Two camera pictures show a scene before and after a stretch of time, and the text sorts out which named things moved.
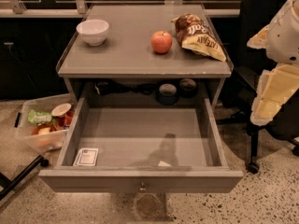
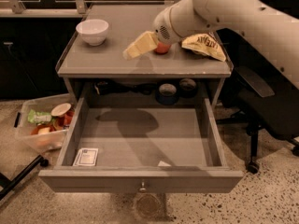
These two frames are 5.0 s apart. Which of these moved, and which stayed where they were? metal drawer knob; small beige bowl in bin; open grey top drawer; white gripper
Moved: white gripper
Stayed: metal drawer knob; open grey top drawer; small beige bowl in bin
